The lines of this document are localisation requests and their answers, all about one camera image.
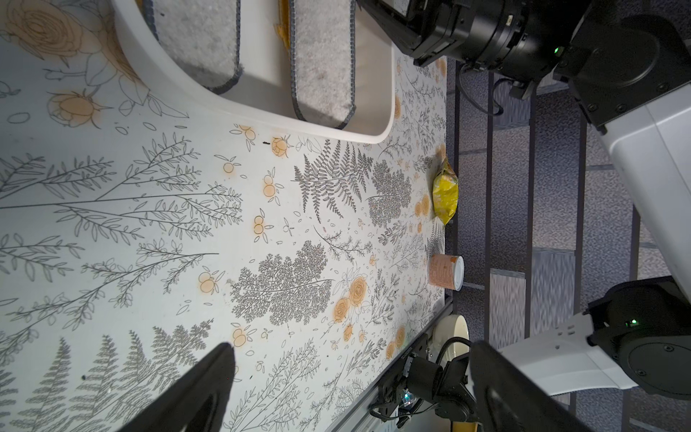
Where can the white plastic storage box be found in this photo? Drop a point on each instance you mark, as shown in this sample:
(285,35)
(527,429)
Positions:
(263,93)

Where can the grey insole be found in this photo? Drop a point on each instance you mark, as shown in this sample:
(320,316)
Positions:
(323,61)
(202,37)

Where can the floral patterned table mat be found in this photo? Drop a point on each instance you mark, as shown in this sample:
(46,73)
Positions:
(138,233)

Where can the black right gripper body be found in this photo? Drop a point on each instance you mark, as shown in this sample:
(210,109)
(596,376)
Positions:
(512,37)

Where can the yellow snack bag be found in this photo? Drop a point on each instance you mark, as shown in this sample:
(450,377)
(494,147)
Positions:
(445,192)

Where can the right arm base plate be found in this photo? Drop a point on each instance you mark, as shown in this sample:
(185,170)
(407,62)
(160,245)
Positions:
(445,388)

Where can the aluminium front rail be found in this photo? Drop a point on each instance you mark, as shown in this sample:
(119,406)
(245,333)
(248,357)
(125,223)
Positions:
(380,406)

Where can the cream ceramic bowl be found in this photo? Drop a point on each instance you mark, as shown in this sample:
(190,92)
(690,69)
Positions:
(449,327)

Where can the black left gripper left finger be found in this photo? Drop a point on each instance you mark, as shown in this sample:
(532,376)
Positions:
(197,401)

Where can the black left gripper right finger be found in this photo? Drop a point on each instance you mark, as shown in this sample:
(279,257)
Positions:
(508,401)

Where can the round tin can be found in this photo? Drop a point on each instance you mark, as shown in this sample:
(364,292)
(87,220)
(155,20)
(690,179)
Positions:
(446,271)

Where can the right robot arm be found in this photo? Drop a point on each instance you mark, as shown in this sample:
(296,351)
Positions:
(545,225)

